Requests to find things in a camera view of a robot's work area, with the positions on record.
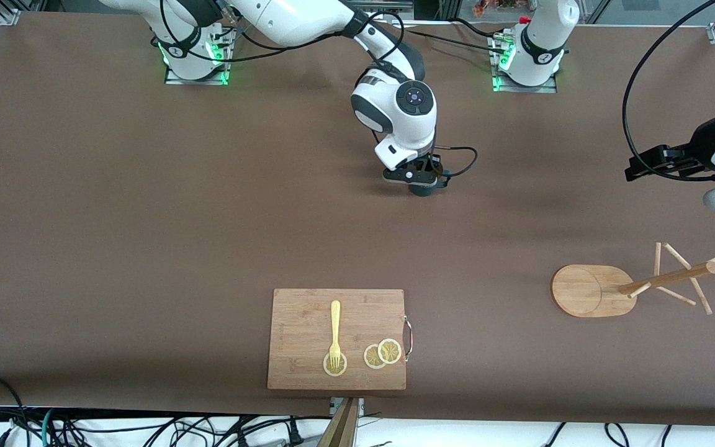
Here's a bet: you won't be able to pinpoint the wooden mug rack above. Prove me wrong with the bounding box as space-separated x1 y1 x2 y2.
551 242 715 318

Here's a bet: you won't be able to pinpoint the yellow plastic fork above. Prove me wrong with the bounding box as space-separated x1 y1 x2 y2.
329 300 342 372

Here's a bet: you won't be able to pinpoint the white power strip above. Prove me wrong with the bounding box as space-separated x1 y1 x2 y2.
357 0 414 20

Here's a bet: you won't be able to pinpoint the wooden cutting board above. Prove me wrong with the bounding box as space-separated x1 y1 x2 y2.
267 288 413 391

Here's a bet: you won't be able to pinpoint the colourful snack packets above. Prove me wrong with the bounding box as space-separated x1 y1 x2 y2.
472 0 535 16

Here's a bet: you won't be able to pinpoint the lemon slice under fork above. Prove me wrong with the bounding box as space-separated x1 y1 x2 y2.
323 351 348 377

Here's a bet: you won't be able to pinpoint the wooden beam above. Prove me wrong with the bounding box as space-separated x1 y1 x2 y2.
317 397 359 447

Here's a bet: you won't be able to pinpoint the brown table cover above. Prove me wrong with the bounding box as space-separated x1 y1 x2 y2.
0 11 715 428

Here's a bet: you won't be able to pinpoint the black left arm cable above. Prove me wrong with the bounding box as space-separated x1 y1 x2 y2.
622 0 715 182

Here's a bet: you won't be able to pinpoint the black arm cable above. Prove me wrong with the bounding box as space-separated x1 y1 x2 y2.
159 0 478 181
622 0 715 182

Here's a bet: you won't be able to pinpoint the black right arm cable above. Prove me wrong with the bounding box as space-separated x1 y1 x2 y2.
159 0 478 181

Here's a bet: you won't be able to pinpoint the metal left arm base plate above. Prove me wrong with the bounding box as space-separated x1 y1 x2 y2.
492 34 559 94

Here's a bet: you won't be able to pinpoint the long black table cable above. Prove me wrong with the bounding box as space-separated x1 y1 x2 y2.
416 30 510 56

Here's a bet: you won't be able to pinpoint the short black table cable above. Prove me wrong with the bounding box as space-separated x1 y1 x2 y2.
454 17 507 39

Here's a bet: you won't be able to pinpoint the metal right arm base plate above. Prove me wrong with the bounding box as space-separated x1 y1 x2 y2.
164 28 232 86

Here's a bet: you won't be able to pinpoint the small metal bracket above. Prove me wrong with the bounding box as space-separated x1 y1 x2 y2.
330 397 364 417

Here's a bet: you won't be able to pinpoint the teal floor cable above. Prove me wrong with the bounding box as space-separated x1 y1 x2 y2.
40 408 60 447

